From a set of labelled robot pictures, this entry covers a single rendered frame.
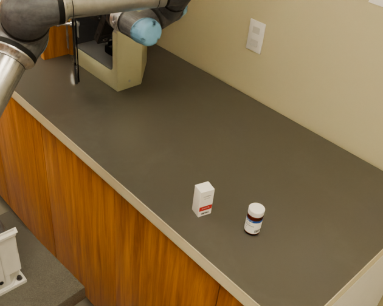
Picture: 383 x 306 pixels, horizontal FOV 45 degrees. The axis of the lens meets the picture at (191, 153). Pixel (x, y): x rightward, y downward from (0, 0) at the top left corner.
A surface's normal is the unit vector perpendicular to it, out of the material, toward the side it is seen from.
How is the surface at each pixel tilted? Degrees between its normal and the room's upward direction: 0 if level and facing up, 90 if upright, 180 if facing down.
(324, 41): 90
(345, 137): 90
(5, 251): 90
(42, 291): 0
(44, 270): 0
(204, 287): 90
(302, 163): 0
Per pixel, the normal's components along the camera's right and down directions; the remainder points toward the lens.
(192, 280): -0.73, 0.35
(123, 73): 0.68, 0.48
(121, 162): 0.09, -0.80
